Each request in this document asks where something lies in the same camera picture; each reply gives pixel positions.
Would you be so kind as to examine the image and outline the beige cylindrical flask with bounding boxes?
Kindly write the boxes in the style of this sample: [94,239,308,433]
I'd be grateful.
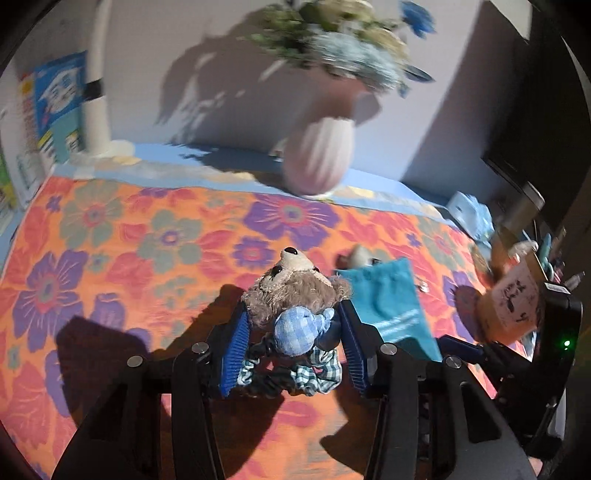
[501,182,546,236]

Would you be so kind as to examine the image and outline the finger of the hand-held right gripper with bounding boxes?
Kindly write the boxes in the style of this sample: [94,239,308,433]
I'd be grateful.
[436,335,497,370]

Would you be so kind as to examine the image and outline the white lamp stand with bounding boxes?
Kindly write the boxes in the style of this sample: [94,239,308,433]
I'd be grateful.
[85,0,139,164]

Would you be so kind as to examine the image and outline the blue and white artificial flowers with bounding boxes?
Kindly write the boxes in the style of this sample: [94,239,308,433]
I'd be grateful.
[249,0,437,97]

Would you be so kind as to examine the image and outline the light blue cloth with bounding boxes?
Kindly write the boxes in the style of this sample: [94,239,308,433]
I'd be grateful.
[445,191,495,243]

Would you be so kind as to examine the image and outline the bunch of cosmetic pens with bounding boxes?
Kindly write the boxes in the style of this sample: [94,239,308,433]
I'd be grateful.
[536,233,583,287]

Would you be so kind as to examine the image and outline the brown teddy bear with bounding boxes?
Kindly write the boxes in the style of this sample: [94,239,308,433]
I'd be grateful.
[241,247,354,358]

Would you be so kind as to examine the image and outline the small beige soft toy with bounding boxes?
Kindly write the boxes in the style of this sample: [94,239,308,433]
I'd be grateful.
[339,244,382,268]

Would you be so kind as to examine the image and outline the wooden pen holder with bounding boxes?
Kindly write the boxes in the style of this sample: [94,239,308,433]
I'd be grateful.
[478,249,543,344]

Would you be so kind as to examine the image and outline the blue printed box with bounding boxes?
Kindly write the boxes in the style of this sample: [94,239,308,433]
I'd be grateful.
[18,51,88,195]

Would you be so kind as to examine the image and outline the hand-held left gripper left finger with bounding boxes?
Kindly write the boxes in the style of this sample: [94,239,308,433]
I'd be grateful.
[53,302,252,480]

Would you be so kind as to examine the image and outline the teal drawstring pouch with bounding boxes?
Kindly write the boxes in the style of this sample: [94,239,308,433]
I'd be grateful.
[333,257,443,363]

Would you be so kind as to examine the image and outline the pink ribbed vase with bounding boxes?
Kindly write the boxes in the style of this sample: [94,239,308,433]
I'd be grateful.
[283,88,365,199]

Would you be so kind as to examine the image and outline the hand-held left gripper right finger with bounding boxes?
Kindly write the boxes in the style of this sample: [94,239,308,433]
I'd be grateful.
[339,299,532,480]

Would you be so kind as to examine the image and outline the black television screen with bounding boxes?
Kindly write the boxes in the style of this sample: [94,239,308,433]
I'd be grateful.
[480,0,591,199]

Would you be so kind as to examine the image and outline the green plaid scrunchie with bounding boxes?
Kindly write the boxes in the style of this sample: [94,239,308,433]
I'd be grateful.
[238,344,345,398]

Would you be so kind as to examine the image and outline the orange floral mat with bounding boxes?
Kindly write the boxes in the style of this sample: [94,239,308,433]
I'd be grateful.
[0,175,509,480]

